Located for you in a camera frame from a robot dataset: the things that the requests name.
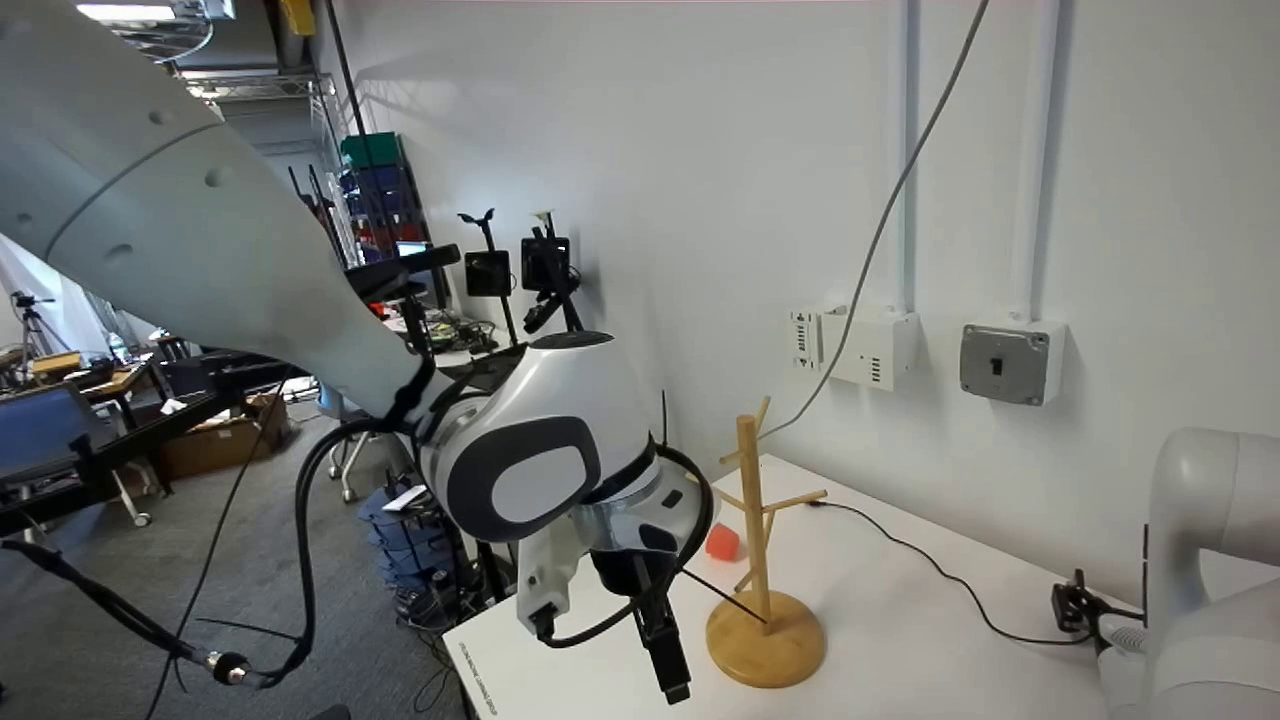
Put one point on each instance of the blue fabric chair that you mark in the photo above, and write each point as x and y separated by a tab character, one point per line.
43	433

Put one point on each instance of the large white wall box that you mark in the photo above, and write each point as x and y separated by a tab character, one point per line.
883	349

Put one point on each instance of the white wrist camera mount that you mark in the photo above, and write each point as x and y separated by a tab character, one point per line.
549	585

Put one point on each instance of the yellow overhead fixture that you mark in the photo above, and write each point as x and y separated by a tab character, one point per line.
296	19

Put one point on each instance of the blue equipment crate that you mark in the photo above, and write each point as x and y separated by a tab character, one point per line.
401	544

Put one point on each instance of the blue storage bin shelf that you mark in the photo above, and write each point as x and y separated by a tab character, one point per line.
381	187

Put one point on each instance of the fluorescent ceiling light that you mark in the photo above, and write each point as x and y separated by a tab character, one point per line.
124	8

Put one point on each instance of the white second robot arm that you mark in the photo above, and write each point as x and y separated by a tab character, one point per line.
1213	533

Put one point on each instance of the wooden mug tree stand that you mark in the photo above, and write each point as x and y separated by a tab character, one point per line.
753	533

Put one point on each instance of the black connector block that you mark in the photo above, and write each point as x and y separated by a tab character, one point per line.
1077	605

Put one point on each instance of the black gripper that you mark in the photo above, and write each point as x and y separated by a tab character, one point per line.
625	583

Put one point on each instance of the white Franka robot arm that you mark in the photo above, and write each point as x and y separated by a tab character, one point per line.
132	200

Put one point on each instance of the brown cardboard box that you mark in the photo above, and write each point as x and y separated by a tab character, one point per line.
220	443

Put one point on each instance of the white wall conduit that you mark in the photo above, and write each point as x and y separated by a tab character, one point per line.
913	162
1048	162

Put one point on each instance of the grey wall junction box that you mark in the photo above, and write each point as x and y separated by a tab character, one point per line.
1010	363

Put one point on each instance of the orange plastic cup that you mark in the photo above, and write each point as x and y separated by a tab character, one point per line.
725	542

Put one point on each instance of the small labelled white wall box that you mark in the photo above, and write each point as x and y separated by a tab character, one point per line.
809	342

